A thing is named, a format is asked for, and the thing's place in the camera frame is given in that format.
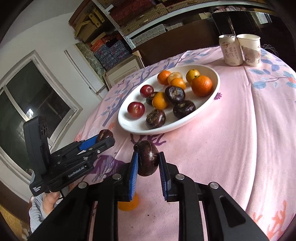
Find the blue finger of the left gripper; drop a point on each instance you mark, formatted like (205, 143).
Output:
(86, 144)

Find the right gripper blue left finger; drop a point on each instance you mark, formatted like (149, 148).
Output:
(132, 175)

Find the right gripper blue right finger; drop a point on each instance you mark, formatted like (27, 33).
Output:
(164, 175)

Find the dark water chestnut front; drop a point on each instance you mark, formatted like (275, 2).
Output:
(147, 157)

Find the dark water chestnut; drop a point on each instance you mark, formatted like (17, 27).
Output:
(147, 157)
(175, 95)

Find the large orange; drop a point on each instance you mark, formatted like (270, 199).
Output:
(129, 206)

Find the wrinkled dark passion fruit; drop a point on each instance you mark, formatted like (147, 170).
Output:
(183, 109)

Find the small orange tangerine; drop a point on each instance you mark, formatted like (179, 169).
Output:
(160, 101)

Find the red plum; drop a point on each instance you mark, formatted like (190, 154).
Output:
(146, 90)
(136, 109)

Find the small orange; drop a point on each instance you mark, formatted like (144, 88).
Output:
(178, 82)

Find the yellow round pear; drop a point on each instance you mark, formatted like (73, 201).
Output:
(174, 75)

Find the small yellow fruit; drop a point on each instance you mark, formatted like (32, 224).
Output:
(191, 75)

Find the person's left hand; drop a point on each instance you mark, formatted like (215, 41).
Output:
(49, 202)

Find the grey knitted left sleeve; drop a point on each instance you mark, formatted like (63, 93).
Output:
(36, 212)

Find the red plum on plate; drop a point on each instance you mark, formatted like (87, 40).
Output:
(136, 109)

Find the white oval plate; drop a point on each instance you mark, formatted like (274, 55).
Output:
(154, 108)

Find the pink printed tablecloth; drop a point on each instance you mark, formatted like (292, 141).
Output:
(244, 140)

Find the stack of patterned boxes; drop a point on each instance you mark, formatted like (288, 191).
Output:
(110, 51)

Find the framed picture leaning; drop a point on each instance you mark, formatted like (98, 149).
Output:
(126, 67)

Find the orange tangerine with stem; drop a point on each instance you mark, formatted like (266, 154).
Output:
(202, 86)

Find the metal storage shelf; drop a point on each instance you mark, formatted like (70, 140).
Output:
(156, 15)

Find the white beverage can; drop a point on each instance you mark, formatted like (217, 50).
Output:
(231, 50)

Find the dark wooden cabinet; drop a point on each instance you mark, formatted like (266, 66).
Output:
(192, 36)

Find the white paper cup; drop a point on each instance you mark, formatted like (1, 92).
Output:
(250, 45)

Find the window with white frame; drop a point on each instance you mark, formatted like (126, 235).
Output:
(30, 89)

